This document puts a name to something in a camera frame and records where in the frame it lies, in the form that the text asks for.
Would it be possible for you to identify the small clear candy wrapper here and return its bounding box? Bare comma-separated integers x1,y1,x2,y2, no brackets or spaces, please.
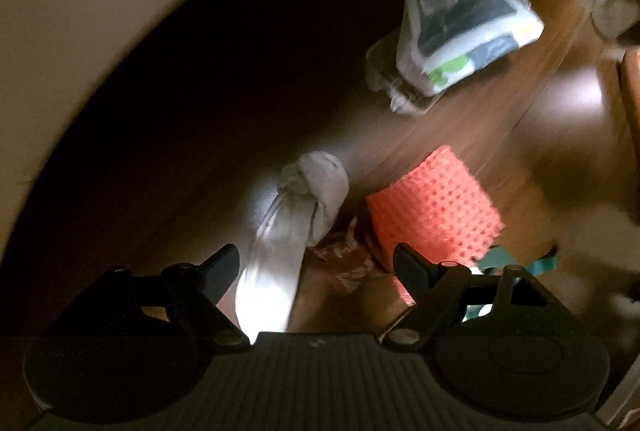
308,217,374,295

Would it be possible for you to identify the orange foam fruit net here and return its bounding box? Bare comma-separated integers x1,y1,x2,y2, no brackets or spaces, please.
366,146,503,272

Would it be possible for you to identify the tissue pack wrapper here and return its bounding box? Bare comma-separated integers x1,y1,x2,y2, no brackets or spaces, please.
366,0,544,116

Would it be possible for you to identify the christmas tree fabric bag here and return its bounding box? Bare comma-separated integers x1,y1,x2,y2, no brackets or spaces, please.
463,245,560,321

